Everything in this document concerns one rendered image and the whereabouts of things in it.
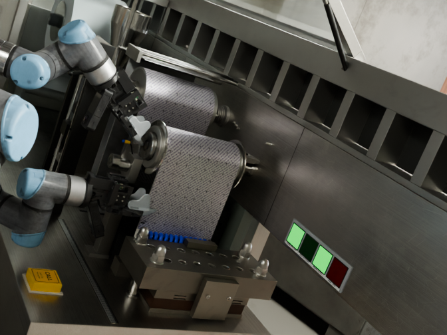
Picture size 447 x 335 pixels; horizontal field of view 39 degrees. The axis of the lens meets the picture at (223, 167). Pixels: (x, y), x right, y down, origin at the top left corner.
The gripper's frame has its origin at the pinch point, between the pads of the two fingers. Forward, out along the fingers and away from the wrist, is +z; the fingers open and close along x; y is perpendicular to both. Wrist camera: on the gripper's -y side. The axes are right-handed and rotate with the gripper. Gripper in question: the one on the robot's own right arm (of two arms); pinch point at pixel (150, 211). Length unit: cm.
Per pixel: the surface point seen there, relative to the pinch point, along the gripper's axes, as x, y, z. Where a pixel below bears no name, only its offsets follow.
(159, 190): -0.2, 6.4, 0.2
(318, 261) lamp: -35.2, 8.5, 29.3
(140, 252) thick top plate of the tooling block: -12.6, -6.1, -5.4
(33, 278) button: -11.5, -16.6, -29.2
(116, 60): 75, 25, 7
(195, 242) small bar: -6.1, -4.3, 12.9
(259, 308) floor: 139, -110, 173
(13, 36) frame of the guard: 102, 18, -24
